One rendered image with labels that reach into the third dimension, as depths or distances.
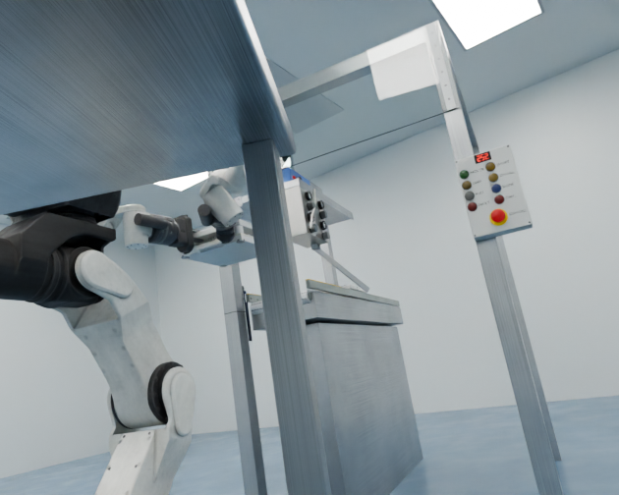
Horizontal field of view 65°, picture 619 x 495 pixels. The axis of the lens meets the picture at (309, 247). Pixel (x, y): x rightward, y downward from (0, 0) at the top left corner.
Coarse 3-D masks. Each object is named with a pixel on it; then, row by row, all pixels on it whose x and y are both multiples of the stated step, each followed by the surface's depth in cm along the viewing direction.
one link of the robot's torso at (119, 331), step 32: (96, 256) 101; (96, 288) 100; (128, 288) 107; (96, 320) 108; (128, 320) 107; (96, 352) 110; (128, 352) 108; (160, 352) 117; (128, 384) 111; (160, 384) 111; (128, 416) 112; (160, 416) 110
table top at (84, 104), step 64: (0, 0) 33; (64, 0) 34; (128, 0) 35; (192, 0) 36; (0, 64) 39; (64, 64) 40; (128, 64) 42; (192, 64) 43; (256, 64) 44; (0, 128) 48; (64, 128) 49; (128, 128) 51; (192, 128) 53; (256, 128) 55; (0, 192) 61; (64, 192) 64
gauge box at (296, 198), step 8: (288, 192) 192; (296, 192) 191; (304, 192) 193; (288, 200) 192; (296, 200) 190; (304, 200) 191; (312, 200) 200; (288, 208) 191; (296, 208) 190; (304, 208) 189; (296, 216) 189; (304, 216) 188; (296, 224) 189; (304, 224) 187; (296, 232) 188; (304, 232) 187; (320, 232) 199; (296, 240) 194; (304, 240) 195; (312, 240) 198; (320, 240) 199; (328, 240) 205
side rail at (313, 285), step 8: (312, 288) 186; (320, 288) 193; (328, 288) 201; (336, 288) 209; (344, 288) 218; (352, 296) 225; (360, 296) 235; (368, 296) 248; (376, 296) 261; (392, 304) 290
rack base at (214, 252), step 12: (216, 240) 155; (240, 240) 151; (252, 240) 157; (180, 252) 160; (192, 252) 158; (204, 252) 159; (216, 252) 161; (228, 252) 164; (240, 252) 166; (252, 252) 168; (216, 264) 177; (228, 264) 180
